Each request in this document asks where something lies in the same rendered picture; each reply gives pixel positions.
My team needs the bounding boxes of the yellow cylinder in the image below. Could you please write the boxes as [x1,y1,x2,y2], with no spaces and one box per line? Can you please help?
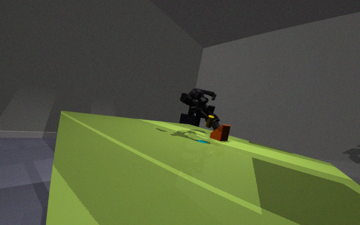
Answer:
[206,115,214,128]

